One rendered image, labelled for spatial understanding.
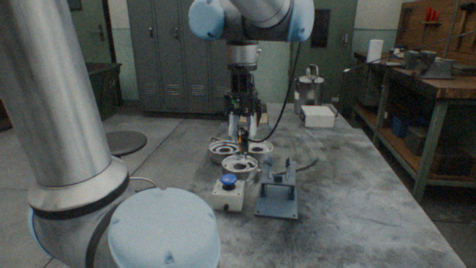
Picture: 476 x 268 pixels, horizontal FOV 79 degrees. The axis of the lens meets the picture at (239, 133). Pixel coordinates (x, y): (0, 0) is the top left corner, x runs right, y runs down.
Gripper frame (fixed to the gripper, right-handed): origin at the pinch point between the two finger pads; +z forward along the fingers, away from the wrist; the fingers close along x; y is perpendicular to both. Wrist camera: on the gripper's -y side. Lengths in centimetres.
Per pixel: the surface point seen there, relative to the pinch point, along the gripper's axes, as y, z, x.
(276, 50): -328, 7, -7
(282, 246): 23.5, 13.4, 12.0
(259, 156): -11.3, 10.4, 3.6
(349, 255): 23.8, 13.3, 25.0
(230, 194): 13.6, 8.8, -0.7
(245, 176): 1.0, 10.9, 1.0
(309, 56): -296, 10, 34
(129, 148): -53, 31, -67
